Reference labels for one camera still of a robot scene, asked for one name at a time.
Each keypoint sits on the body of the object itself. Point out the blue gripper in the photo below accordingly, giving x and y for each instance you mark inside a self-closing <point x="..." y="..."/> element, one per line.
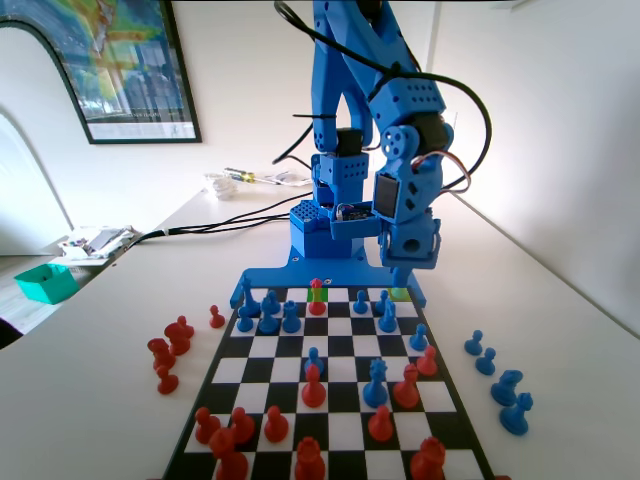
<point x="411" y="246"/>

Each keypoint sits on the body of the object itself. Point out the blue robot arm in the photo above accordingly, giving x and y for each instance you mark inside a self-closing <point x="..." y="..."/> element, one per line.
<point x="330" y="75"/>

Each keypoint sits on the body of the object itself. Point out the blue bishop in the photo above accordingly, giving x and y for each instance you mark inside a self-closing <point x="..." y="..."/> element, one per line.
<point x="387" y="322"/>
<point x="268" y="322"/>
<point x="515" y="420"/>

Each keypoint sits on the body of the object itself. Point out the blue controller board tray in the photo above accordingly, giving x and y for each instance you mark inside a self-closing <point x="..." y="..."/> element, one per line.
<point x="350" y="230"/>

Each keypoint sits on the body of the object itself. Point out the red pawn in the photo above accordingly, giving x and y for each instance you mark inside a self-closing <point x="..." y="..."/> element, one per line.
<point x="427" y="364"/>
<point x="186" y="325"/>
<point x="276" y="427"/>
<point x="381" y="427"/>
<point x="167" y="384"/>
<point x="206" y="429"/>
<point x="216" y="320"/>
<point x="243" y="427"/>

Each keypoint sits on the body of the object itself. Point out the red queen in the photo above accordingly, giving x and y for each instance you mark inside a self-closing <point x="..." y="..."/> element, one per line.
<point x="316" y="305"/>

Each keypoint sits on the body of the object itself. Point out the red bishop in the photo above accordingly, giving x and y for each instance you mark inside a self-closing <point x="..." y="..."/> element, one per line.
<point x="406" y="392"/>
<point x="313" y="392"/>

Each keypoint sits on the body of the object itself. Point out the blue queen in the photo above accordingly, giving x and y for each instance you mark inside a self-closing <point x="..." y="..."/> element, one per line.
<point x="375" y="392"/>

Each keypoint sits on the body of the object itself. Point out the blue rook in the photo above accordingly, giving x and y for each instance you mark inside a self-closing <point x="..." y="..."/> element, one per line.
<point x="291" y="320"/>

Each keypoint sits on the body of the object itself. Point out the blue knight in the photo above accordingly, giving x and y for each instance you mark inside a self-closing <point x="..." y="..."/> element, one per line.
<point x="505" y="392"/>

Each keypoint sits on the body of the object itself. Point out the black and white chessboard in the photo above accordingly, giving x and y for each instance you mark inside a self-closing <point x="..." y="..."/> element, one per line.
<point x="280" y="372"/>

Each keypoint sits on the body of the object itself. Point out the blue king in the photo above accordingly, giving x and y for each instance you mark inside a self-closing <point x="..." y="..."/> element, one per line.
<point x="248" y="300"/>

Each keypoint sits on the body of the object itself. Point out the red rook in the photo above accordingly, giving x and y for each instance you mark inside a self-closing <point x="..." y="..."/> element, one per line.
<point x="427" y="462"/>
<point x="310" y="462"/>

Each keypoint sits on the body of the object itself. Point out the white crumpled bag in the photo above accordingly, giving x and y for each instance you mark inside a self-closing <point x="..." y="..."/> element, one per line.
<point x="222" y="189"/>

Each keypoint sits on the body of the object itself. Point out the red knight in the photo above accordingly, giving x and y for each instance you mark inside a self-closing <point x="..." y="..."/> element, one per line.
<point x="161" y="356"/>
<point x="176" y="342"/>

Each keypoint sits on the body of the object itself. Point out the pile of papers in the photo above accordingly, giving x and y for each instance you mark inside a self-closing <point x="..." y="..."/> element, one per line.
<point x="95" y="242"/>

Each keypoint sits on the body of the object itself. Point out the framed map poster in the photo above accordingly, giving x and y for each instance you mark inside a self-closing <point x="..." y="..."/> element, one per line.
<point x="125" y="65"/>

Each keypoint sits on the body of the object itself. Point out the green plastic box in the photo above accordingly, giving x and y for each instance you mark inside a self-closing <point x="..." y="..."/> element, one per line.
<point x="45" y="287"/>

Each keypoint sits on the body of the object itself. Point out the blue arm base plate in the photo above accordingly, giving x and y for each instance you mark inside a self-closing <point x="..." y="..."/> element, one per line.
<point x="350" y="276"/>

